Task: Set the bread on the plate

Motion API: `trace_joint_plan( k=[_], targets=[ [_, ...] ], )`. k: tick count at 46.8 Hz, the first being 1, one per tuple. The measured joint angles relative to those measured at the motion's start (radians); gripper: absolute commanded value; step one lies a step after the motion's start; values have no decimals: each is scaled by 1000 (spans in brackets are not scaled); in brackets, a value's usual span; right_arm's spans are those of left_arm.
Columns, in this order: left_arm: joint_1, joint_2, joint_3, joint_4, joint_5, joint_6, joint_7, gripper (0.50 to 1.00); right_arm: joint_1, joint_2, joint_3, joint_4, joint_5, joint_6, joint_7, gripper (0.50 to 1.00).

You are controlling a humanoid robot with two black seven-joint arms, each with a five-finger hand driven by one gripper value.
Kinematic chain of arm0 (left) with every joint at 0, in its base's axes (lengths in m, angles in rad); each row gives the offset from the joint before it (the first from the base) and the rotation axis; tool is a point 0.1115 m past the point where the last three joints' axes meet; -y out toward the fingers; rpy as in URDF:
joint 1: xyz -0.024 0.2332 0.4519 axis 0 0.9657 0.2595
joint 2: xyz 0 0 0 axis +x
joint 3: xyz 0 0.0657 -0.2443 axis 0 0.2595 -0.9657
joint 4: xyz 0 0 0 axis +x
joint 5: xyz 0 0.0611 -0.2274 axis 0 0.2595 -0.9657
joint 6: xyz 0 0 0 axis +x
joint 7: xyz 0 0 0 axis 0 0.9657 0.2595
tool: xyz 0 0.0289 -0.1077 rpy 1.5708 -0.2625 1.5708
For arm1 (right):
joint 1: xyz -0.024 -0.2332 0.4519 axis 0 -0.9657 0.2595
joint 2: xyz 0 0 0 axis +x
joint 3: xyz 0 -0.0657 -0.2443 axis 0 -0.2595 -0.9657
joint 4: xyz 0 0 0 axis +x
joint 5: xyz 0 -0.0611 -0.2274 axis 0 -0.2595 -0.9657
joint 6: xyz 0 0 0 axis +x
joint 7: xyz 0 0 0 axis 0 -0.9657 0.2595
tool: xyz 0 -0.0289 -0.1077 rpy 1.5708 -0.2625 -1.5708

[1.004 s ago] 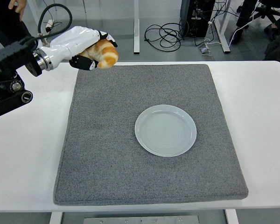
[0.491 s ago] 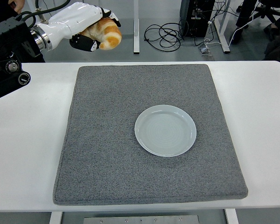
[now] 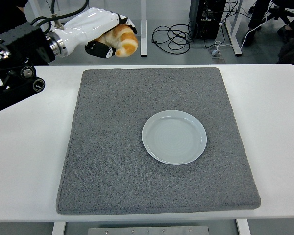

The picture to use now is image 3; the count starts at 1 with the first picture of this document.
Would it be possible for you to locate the white table leg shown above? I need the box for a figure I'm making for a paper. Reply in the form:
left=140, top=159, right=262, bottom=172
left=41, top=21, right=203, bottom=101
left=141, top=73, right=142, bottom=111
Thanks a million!
left=51, top=222, right=67, bottom=235
left=236, top=218, right=251, bottom=235

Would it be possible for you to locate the short white cable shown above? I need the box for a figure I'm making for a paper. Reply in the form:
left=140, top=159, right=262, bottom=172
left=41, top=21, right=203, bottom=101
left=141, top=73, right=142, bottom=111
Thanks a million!
left=214, top=40, right=236, bottom=50

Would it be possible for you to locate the dark bag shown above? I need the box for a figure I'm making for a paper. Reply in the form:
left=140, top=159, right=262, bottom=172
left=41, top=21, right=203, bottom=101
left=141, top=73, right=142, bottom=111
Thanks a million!
left=276, top=31, right=294, bottom=65

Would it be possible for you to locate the grey floor socket box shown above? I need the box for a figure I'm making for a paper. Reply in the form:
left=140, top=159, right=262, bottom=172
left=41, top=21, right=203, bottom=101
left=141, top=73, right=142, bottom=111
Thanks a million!
left=208, top=47, right=223, bottom=59

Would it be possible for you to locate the person's leg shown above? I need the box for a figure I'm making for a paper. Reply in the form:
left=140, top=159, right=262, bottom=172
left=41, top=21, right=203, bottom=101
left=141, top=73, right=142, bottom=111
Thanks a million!
left=276, top=14, right=294, bottom=43
left=242, top=0, right=272, bottom=47

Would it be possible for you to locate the black computer tower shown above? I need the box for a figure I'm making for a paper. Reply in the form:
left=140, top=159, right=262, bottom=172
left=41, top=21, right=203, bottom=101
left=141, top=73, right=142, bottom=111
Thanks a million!
left=188, top=0, right=226, bottom=40

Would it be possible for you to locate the black office chair base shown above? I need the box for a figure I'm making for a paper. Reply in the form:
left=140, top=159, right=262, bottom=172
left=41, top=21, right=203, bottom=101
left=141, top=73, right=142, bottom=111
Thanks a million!
left=249, top=0, right=294, bottom=25

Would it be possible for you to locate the golden croissant bread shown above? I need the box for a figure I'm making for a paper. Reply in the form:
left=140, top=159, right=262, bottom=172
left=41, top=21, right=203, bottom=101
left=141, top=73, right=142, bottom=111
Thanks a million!
left=94, top=23, right=139, bottom=58

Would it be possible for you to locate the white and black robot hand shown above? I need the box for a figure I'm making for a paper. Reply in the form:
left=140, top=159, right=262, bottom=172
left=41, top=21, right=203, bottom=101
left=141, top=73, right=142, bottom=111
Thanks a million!
left=52, top=7, right=138, bottom=59

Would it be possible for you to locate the black coiled cable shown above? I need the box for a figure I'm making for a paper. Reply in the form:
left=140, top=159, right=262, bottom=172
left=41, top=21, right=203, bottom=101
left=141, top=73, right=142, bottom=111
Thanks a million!
left=151, top=23, right=196, bottom=55

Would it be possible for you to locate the pale blue round plate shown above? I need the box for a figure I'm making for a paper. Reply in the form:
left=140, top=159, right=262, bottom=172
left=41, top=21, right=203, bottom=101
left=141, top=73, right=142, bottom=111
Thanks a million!
left=141, top=110, right=208, bottom=165

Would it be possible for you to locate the grey fabric mat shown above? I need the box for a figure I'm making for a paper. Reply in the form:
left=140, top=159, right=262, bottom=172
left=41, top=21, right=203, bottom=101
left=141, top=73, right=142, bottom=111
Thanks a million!
left=55, top=67, right=262, bottom=216

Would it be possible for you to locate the long white cable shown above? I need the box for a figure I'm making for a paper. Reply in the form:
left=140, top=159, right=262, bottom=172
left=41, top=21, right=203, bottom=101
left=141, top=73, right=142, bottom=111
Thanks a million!
left=240, top=4, right=275, bottom=45

